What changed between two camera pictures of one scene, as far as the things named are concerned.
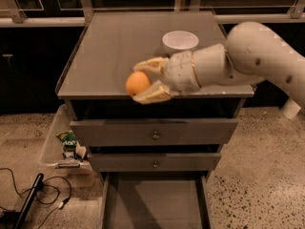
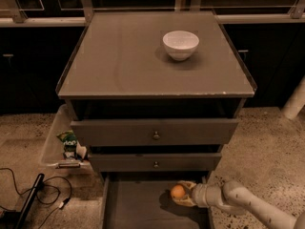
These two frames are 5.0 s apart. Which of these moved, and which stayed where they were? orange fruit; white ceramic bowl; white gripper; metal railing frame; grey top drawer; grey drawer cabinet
Moved: orange fruit; white gripper
Stayed: grey top drawer; white ceramic bowl; metal railing frame; grey drawer cabinet
